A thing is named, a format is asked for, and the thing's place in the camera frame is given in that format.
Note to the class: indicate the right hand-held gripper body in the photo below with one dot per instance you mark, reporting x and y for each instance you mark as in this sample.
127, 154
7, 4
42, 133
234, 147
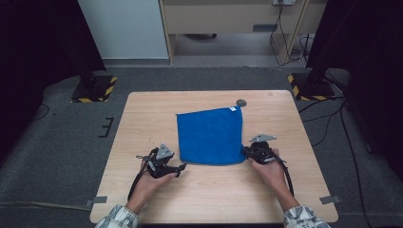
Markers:
263, 150

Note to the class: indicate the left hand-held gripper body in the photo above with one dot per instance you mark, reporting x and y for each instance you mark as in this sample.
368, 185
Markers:
160, 161

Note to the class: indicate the blue cloth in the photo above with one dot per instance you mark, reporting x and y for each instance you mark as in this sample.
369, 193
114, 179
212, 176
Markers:
210, 136

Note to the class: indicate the person's right hand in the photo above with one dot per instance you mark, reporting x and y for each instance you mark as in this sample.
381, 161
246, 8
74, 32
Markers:
272, 174

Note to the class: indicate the person's left hand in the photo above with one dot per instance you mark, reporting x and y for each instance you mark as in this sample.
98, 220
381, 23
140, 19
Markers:
150, 186

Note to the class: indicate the grey round table grommet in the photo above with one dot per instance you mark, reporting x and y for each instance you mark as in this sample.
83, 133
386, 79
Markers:
242, 102

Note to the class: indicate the grey tape piece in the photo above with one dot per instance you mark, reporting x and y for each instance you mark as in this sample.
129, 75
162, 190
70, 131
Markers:
330, 199
98, 200

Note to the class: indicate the black stand base yellow stripes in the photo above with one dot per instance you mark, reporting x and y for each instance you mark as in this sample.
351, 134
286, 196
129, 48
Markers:
312, 88
95, 90

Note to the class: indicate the light wooden cabinet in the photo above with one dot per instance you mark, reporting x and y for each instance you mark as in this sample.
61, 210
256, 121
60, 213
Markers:
221, 19

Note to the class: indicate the white panel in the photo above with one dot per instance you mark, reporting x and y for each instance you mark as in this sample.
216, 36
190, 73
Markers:
126, 28

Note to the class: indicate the dark curtain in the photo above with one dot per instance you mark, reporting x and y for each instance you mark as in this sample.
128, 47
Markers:
370, 63
38, 47

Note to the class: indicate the white power strip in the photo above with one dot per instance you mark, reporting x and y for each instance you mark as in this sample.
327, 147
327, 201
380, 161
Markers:
284, 2

